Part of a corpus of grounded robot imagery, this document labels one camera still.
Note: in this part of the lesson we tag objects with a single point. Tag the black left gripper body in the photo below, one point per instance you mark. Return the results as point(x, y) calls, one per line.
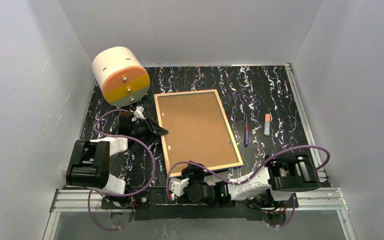
point(149, 128)

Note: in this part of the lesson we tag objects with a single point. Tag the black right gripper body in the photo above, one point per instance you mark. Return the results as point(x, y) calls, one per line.
point(192, 170)

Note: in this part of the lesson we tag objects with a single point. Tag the blue wooden picture frame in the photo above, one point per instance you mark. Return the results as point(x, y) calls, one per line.
point(165, 145)

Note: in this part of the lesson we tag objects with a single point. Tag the blue red screwdriver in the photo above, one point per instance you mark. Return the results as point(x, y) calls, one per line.
point(246, 134)

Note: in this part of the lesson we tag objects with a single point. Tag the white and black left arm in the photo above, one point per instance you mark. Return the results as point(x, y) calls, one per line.
point(89, 165)

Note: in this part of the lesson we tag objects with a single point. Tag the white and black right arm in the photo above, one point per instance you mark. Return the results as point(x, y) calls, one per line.
point(278, 180)

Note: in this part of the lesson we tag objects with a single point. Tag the white cylindrical drawer box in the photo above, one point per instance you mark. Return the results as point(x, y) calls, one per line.
point(120, 76)

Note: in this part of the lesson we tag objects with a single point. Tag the white orange-capped marker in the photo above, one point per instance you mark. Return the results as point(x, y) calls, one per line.
point(267, 124)

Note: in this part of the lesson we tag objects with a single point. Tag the brown frame backing board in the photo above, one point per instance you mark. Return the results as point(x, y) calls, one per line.
point(195, 129)

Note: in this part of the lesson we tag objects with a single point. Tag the black front mounting rail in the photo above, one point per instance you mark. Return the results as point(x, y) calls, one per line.
point(153, 204)

